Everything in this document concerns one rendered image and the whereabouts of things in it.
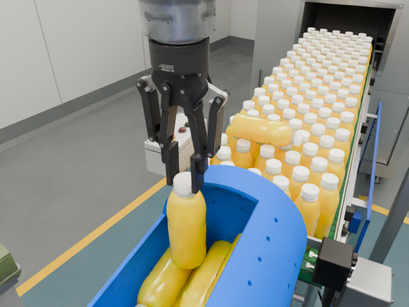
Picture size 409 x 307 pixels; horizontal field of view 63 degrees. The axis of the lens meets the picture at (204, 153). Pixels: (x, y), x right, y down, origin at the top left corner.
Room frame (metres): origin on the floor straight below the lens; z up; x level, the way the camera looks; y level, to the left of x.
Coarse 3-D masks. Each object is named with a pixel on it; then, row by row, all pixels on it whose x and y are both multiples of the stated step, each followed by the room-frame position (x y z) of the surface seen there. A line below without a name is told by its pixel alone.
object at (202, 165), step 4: (204, 148) 0.40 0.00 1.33; (204, 152) 0.39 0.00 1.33; (216, 152) 0.39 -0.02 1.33; (204, 156) 0.39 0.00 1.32; (200, 160) 0.40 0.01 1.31; (204, 160) 0.40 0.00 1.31; (200, 164) 0.40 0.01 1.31; (204, 164) 0.40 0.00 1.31; (200, 168) 0.40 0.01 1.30; (204, 168) 0.40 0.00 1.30; (200, 172) 0.40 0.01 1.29; (204, 172) 0.40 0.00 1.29
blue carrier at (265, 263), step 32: (224, 192) 0.49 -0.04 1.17; (256, 192) 0.42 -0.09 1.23; (160, 224) 0.47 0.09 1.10; (224, 224) 0.49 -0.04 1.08; (256, 224) 0.36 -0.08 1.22; (288, 224) 0.39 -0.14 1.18; (128, 256) 0.39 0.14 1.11; (160, 256) 0.44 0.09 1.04; (256, 256) 0.31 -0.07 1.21; (288, 256) 0.34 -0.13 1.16; (128, 288) 0.36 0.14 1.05; (224, 288) 0.25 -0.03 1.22; (256, 288) 0.27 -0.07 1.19; (288, 288) 0.31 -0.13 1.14
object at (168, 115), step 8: (168, 88) 0.40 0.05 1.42; (168, 96) 0.40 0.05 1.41; (168, 104) 0.41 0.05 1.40; (168, 112) 0.41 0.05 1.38; (176, 112) 0.43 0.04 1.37; (168, 120) 0.41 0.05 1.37; (160, 128) 0.42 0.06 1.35; (168, 128) 0.42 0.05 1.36; (160, 136) 0.42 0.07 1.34; (168, 136) 0.42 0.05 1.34; (160, 144) 0.42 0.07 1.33
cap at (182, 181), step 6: (180, 174) 0.43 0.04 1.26; (186, 174) 0.43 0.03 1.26; (174, 180) 0.41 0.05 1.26; (180, 180) 0.41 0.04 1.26; (186, 180) 0.41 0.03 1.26; (174, 186) 0.41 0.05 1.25; (180, 186) 0.40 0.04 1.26; (186, 186) 0.40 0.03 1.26; (180, 192) 0.40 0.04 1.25; (186, 192) 0.40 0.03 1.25
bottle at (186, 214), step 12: (168, 204) 0.41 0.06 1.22; (180, 204) 0.39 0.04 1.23; (192, 204) 0.39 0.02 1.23; (204, 204) 0.41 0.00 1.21; (168, 216) 0.40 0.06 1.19; (180, 216) 0.39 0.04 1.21; (192, 216) 0.39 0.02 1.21; (204, 216) 0.40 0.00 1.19; (168, 228) 0.41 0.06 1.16; (180, 228) 0.38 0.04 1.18; (192, 228) 0.38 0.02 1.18; (204, 228) 0.40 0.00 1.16; (180, 240) 0.38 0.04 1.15; (192, 240) 0.38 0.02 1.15; (204, 240) 0.40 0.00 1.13; (180, 252) 0.39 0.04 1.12; (192, 252) 0.38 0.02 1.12; (204, 252) 0.40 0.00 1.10; (180, 264) 0.39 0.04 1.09; (192, 264) 0.38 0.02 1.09
